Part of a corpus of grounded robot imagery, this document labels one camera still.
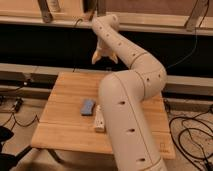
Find black floor cables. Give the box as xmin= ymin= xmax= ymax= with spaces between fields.
xmin=0 ymin=96 xmax=40 ymax=133
xmin=163 ymin=99 xmax=213 ymax=171

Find metal shelf bracket left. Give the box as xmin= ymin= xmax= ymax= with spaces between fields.
xmin=37 ymin=0 xmax=53 ymax=23

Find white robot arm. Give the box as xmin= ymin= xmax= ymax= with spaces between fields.
xmin=92 ymin=15 xmax=167 ymax=171

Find black hanging cable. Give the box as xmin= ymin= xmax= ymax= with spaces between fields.
xmin=71 ymin=17 xmax=84 ymax=73

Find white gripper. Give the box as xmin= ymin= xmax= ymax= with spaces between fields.
xmin=92 ymin=38 xmax=118 ymax=64

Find blue sponge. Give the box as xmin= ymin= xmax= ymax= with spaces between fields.
xmin=80 ymin=99 xmax=95 ymax=116

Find metal shelf bracket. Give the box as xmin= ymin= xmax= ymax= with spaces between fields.
xmin=37 ymin=0 xmax=53 ymax=23
xmin=184 ymin=0 xmax=208 ymax=31

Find wooden table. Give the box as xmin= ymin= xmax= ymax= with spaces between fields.
xmin=31 ymin=72 xmax=175 ymax=159

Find black floor cables right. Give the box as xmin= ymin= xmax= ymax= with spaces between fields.
xmin=163 ymin=99 xmax=213 ymax=171

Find metal shelf bracket right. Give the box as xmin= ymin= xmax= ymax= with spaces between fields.
xmin=184 ymin=0 xmax=208 ymax=31

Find black floor cables left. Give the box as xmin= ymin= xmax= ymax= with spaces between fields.
xmin=0 ymin=96 xmax=40 ymax=133

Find white plastic bottle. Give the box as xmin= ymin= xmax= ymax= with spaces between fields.
xmin=94 ymin=106 xmax=105 ymax=133

